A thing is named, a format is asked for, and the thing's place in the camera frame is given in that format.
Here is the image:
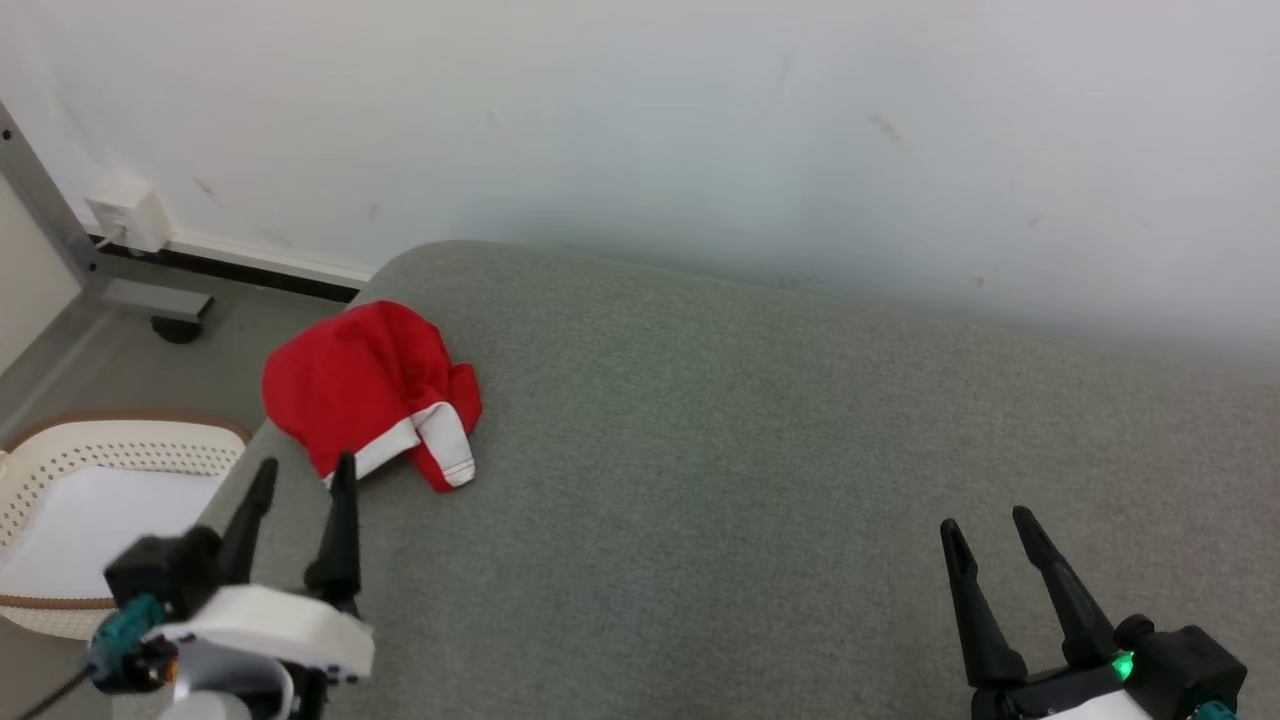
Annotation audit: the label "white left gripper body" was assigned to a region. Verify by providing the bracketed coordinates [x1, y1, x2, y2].
[145, 585, 376, 687]

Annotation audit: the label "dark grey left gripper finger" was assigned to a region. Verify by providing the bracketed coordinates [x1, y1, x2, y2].
[304, 452, 362, 601]
[215, 458, 279, 586]

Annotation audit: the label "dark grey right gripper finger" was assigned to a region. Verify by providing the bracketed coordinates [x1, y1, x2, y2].
[940, 518, 1029, 689]
[1011, 505, 1116, 669]

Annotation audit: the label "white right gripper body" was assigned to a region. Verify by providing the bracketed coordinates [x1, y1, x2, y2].
[968, 655, 1161, 720]

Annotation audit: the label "red shorts with white stripe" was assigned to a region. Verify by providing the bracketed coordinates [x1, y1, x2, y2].
[262, 300, 484, 493]

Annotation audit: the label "flat white sheet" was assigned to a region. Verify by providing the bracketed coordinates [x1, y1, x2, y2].
[0, 465, 227, 601]

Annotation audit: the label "cream perforated laundry basket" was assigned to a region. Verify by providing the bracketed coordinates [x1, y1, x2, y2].
[0, 413, 251, 641]

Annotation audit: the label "white and black baseboard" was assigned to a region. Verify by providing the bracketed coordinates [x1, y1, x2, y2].
[90, 232, 376, 304]

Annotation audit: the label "teal left camera connector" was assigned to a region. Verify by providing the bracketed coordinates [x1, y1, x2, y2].
[85, 595, 167, 683]

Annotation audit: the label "black left camera cable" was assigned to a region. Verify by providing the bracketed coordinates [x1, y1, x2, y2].
[15, 665, 101, 720]

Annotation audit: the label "white wall socket box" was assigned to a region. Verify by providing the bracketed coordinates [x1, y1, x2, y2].
[85, 178, 173, 253]

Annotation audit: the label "grey metal frame leg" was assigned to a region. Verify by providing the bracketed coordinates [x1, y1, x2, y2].
[0, 100, 214, 346]

